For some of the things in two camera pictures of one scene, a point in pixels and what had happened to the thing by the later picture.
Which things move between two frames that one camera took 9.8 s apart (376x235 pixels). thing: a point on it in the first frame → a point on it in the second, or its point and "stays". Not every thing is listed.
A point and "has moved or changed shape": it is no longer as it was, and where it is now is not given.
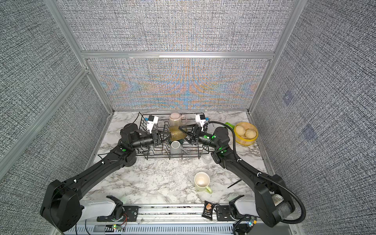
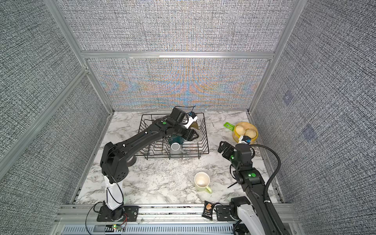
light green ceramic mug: [201, 181] stays
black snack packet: [208, 210] stays
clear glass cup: [207, 159] has moved or changed shape
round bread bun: [240, 130] stays
